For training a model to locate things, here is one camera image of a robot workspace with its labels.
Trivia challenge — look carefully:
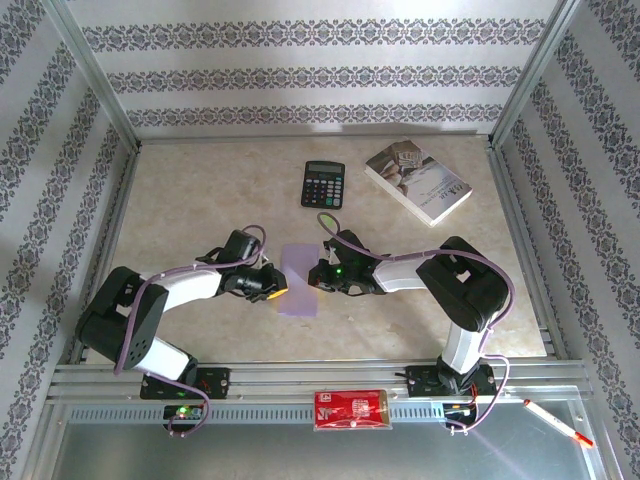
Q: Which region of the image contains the aluminium table edge rail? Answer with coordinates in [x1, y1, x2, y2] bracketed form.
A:
[137, 130, 494, 147]
[487, 144, 571, 361]
[67, 147, 142, 365]

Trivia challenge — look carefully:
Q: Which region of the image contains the red packet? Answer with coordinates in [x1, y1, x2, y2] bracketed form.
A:
[313, 389, 395, 432]

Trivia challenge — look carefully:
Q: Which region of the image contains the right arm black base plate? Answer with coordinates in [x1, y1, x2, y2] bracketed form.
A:
[405, 364, 497, 400]

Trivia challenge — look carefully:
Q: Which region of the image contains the aluminium frame post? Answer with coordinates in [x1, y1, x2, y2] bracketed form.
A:
[487, 0, 586, 150]
[42, 0, 142, 151]

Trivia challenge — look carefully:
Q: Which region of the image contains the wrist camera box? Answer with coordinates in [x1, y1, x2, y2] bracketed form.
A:
[323, 228, 369, 267]
[219, 229, 274, 267]

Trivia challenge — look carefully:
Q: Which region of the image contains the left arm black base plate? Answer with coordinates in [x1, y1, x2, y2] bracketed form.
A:
[139, 367, 232, 401]

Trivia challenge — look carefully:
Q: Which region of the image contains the right controller board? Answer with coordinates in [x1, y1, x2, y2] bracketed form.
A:
[443, 401, 480, 426]

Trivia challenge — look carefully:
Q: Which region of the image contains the left controller board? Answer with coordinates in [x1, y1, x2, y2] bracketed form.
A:
[163, 403, 207, 427]

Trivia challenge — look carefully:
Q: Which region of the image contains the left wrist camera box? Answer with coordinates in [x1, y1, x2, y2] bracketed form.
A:
[219, 229, 274, 267]

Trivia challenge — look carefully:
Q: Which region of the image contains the controller board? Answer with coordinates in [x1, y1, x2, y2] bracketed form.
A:
[163, 403, 207, 427]
[443, 401, 480, 426]

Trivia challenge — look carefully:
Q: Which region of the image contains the paperback book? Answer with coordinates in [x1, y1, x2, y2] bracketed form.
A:
[364, 140, 474, 229]

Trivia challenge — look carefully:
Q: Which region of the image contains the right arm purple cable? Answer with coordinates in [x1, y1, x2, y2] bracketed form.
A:
[317, 213, 517, 436]

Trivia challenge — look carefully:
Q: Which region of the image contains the black calculator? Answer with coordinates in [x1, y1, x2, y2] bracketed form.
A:
[300, 160, 347, 211]

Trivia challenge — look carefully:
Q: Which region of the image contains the steel sheet tray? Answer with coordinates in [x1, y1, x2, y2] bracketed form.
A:
[29, 402, 619, 480]

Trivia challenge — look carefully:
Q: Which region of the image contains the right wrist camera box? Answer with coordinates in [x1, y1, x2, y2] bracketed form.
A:
[323, 228, 369, 267]

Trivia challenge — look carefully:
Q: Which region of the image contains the slotted grey cable duct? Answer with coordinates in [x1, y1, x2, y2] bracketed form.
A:
[67, 402, 451, 425]

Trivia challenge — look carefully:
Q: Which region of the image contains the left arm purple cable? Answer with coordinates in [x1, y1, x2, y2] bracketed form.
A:
[113, 224, 267, 439]

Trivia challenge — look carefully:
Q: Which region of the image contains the aluminium mounting rail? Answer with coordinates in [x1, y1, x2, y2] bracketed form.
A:
[47, 362, 592, 402]

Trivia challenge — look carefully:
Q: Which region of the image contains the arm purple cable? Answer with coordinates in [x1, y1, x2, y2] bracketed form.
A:
[317, 213, 517, 436]
[113, 224, 267, 439]

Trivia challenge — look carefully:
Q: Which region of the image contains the red white pen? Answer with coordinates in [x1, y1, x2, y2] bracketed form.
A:
[522, 398, 596, 448]

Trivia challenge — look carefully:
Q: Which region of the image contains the purple paper sheet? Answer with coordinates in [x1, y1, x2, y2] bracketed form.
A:
[278, 243, 322, 318]

